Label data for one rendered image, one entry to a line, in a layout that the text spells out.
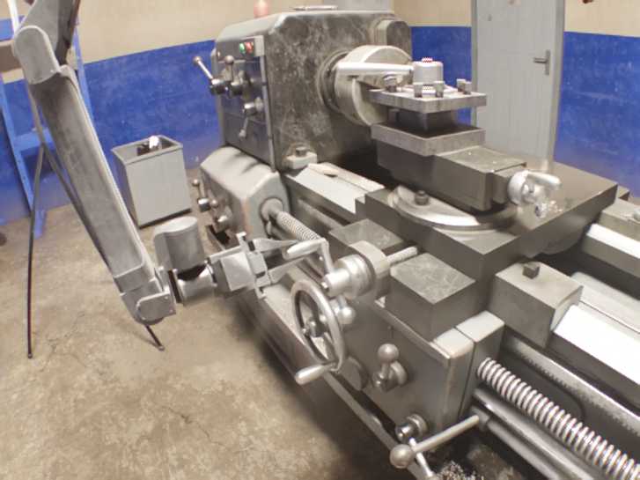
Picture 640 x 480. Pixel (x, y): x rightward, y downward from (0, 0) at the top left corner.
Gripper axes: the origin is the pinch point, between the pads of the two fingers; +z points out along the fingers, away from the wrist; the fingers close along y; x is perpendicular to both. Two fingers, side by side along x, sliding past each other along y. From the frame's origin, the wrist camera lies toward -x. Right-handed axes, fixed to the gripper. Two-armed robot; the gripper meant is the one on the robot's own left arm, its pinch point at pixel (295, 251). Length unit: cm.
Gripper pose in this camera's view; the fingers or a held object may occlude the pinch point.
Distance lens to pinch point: 68.4
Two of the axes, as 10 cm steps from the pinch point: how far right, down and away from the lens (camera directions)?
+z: 8.6, -2.9, 4.2
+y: -3.2, -9.5, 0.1
